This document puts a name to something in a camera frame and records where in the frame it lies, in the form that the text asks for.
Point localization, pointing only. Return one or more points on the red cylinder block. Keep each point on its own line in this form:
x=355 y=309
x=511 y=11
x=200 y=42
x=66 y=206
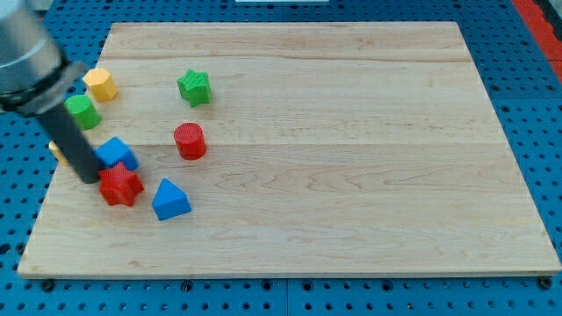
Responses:
x=190 y=140

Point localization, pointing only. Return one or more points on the yellow hexagon block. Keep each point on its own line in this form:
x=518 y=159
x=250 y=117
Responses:
x=100 y=84

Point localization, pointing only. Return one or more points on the blue cube block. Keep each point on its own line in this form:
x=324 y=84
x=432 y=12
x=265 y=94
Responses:
x=115 y=151

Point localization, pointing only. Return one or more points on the green cylinder block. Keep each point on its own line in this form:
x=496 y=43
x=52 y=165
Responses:
x=83 y=111

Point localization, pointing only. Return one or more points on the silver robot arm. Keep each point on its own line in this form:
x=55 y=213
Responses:
x=35 y=76

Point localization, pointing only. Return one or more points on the green star block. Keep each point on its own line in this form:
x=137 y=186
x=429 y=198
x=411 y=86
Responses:
x=194 y=87

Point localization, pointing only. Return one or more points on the wooden board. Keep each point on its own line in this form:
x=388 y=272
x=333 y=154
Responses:
x=333 y=150

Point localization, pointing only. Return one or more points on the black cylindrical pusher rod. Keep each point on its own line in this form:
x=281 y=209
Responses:
x=63 y=130

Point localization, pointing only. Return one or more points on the red star block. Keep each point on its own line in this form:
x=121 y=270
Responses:
x=119 y=185

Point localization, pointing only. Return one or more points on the blue triangle block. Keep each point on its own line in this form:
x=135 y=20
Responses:
x=170 y=201

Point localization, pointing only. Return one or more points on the yellow heart block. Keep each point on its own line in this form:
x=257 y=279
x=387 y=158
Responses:
x=57 y=153

